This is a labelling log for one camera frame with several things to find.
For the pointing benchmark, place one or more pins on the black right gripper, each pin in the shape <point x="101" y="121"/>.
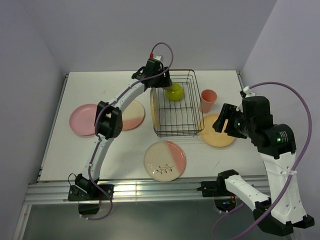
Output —
<point x="228" y="111"/>

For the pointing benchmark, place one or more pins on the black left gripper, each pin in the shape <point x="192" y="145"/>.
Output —
<point x="165" y="81"/>

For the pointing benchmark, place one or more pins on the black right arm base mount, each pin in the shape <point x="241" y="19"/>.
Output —
<point x="217" y="188"/>

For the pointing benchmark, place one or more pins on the salmon pink cup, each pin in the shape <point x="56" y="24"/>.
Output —
<point x="207" y="99"/>

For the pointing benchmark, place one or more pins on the orange round plate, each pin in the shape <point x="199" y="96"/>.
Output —
<point x="213" y="138"/>

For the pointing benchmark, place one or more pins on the black wire dish rack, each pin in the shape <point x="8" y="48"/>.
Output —
<point x="182" y="117"/>

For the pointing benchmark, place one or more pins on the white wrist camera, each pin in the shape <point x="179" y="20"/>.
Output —
<point x="247" y="92"/>
<point x="156" y="57"/>

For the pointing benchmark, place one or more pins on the solid pink plate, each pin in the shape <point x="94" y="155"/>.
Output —
<point x="82" y="120"/>

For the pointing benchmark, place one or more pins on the aluminium table edge rail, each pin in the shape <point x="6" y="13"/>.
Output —
<point x="145" y="190"/>

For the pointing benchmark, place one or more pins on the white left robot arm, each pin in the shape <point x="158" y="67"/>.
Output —
<point x="108" y="125"/>

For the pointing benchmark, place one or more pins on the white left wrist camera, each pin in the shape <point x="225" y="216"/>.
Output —
<point x="156" y="57"/>

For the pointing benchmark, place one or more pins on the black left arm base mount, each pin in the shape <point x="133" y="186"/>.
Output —
<point x="90" y="196"/>

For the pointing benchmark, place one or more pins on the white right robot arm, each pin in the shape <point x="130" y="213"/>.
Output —
<point x="281" y="211"/>

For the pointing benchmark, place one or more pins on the cream and yellow plate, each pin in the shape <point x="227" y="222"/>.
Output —
<point x="154" y="108"/>

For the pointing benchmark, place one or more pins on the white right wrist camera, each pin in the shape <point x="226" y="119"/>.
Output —
<point x="247" y="92"/>

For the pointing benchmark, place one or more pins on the lime green bowl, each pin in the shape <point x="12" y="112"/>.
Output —
<point x="175" y="92"/>

